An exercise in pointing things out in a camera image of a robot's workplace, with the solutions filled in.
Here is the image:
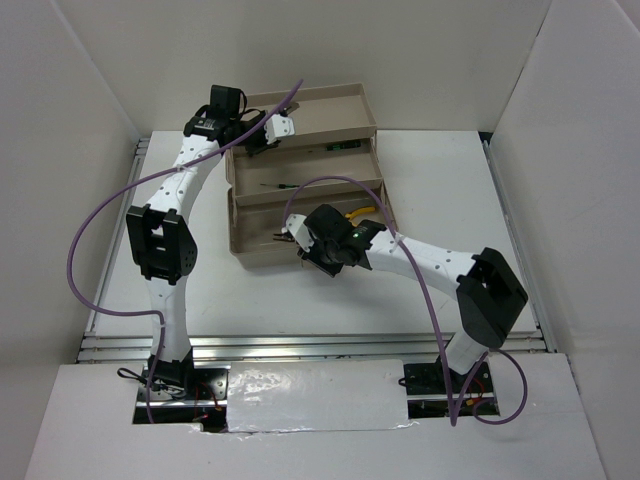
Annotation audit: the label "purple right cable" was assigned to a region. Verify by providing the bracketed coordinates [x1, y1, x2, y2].
[284, 175, 529, 427]

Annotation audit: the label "grey utility knife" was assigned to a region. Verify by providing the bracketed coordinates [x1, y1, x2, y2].
[279, 102, 300, 117]

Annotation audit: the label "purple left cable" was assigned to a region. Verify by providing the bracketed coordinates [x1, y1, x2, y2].
[66, 78, 305, 426]

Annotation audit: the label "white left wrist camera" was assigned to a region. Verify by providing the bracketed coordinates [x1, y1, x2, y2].
[264, 114, 295, 145]

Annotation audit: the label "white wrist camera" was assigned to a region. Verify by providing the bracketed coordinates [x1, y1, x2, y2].
[281, 214, 315, 253]
[264, 114, 295, 145]

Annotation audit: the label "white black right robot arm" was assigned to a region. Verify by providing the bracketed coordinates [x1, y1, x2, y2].
[282, 204, 528, 392]

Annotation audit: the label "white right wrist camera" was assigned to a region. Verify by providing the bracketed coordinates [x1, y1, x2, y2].
[281, 214, 315, 253]

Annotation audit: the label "beige plastic toolbox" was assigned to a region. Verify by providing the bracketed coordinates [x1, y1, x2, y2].
[225, 83, 391, 269]

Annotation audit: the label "silver foil sheet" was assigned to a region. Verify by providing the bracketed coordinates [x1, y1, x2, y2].
[226, 359, 409, 433]

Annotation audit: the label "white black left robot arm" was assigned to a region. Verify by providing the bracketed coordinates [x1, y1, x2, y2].
[126, 85, 294, 399]

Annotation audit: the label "purple cable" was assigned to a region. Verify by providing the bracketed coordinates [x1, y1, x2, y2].
[66, 78, 305, 426]
[284, 175, 529, 427]

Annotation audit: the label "yellow black pliers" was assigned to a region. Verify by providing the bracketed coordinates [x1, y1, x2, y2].
[345, 206, 376, 220]
[272, 231, 297, 245]

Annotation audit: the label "green black screwdriver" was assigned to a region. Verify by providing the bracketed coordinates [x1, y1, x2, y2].
[325, 140, 361, 151]
[259, 183, 299, 190]

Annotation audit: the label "aluminium rail frame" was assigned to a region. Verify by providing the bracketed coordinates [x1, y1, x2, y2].
[74, 133, 557, 365]

